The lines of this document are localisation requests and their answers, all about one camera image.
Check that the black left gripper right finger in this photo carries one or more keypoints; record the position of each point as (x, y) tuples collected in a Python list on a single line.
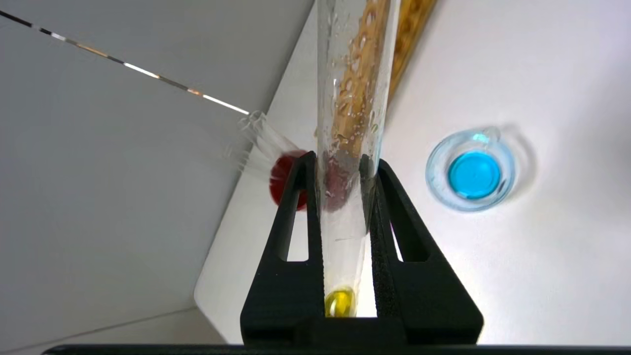
[(424, 305)]

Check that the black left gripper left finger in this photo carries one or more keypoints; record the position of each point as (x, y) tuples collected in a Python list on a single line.
[(288, 296)]

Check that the test tube with yellow pigment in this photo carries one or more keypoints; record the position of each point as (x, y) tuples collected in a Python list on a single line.
[(345, 98)]

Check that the empty glass test tube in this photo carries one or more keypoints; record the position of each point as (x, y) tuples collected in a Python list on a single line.
[(268, 133), (256, 153)]

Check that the wooden test tube rack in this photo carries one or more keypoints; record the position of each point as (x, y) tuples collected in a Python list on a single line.
[(414, 34)]

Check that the dark red cup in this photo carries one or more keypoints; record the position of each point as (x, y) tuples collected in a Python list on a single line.
[(283, 182)]

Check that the clear glass beaker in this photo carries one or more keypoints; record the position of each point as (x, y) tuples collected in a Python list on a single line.
[(473, 175)]

